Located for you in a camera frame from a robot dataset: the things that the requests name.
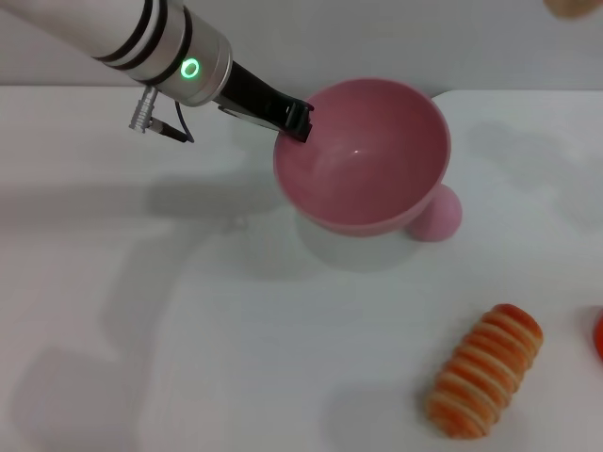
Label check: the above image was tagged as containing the left arm connector cable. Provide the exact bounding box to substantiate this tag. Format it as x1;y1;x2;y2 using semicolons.
125;86;195;145

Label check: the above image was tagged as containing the pink peach shaped bun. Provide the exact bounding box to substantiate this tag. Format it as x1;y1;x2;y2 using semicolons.
405;183;464;244

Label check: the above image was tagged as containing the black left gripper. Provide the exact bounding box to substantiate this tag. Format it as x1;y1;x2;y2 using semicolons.
214;60;316;144

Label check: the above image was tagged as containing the red round object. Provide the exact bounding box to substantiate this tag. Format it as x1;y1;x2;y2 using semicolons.
592;305;603;363

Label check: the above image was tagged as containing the orange striped bread loaf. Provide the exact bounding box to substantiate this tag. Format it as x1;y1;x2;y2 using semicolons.
425;303;545;442

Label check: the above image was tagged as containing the pink bowl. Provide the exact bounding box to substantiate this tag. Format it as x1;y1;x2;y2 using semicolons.
272;77;452;238

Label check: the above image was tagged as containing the beige toy potato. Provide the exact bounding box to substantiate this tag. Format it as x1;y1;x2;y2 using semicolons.
541;0;603;21

